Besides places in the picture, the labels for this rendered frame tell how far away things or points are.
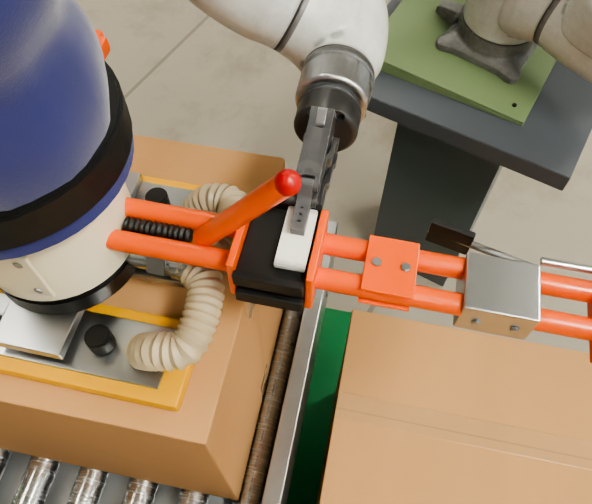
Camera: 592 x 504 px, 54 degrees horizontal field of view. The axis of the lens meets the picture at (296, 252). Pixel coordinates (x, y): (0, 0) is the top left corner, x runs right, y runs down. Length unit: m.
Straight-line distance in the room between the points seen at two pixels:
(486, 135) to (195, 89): 1.40
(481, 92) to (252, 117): 1.15
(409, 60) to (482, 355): 0.60
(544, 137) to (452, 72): 0.22
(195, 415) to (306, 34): 0.45
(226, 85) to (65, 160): 1.88
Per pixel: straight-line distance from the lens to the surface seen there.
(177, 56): 2.48
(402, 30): 1.31
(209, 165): 0.82
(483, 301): 0.56
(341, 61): 0.70
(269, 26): 0.73
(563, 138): 1.22
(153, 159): 0.84
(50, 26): 0.44
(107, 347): 0.66
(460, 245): 0.61
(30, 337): 0.68
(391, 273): 0.56
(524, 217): 2.05
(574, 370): 1.21
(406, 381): 1.10
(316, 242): 0.55
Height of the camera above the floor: 1.57
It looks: 59 degrees down
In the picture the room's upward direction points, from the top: straight up
